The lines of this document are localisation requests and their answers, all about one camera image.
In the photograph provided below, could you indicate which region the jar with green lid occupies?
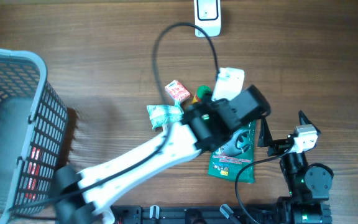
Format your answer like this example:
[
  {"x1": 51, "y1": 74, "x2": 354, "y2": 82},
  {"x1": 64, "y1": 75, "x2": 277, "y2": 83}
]
[{"x1": 191, "y1": 85, "x2": 212, "y2": 104}]

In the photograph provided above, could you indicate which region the grey plastic basket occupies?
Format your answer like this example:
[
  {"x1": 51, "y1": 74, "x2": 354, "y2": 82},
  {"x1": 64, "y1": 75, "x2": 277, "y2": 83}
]
[{"x1": 0, "y1": 49, "x2": 68, "y2": 223}]

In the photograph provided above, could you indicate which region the mint green wipes packet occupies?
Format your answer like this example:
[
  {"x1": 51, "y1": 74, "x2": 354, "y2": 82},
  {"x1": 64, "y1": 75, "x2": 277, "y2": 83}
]
[{"x1": 146, "y1": 101, "x2": 184, "y2": 130}]

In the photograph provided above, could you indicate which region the white barcode scanner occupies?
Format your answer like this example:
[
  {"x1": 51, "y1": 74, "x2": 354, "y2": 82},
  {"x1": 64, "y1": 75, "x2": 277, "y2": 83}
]
[{"x1": 193, "y1": 0, "x2": 222, "y2": 37}]

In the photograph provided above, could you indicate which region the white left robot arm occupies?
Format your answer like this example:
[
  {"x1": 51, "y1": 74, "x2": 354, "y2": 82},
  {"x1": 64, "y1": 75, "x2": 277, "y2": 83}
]
[{"x1": 52, "y1": 85, "x2": 270, "y2": 223}]

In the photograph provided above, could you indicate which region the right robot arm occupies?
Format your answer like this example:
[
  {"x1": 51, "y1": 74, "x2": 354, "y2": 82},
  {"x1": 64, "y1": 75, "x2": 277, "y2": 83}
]
[{"x1": 258, "y1": 111, "x2": 334, "y2": 224}]

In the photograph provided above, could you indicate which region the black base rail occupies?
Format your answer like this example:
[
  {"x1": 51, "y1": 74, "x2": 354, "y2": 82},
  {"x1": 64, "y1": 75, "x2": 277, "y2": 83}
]
[{"x1": 104, "y1": 203, "x2": 332, "y2": 224}]

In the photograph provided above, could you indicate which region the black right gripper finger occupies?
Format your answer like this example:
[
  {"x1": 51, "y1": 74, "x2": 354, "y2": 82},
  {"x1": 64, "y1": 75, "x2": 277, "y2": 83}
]
[
  {"x1": 298, "y1": 110, "x2": 321, "y2": 135},
  {"x1": 257, "y1": 118, "x2": 273, "y2": 147}
]

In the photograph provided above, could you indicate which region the red tissue pack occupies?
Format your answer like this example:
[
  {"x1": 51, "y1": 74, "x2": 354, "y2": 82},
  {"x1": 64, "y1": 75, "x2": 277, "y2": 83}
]
[{"x1": 165, "y1": 80, "x2": 191, "y2": 103}]

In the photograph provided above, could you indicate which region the green gloves packet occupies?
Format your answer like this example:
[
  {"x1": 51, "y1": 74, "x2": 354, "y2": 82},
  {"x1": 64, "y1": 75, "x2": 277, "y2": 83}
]
[{"x1": 208, "y1": 121, "x2": 256, "y2": 182}]

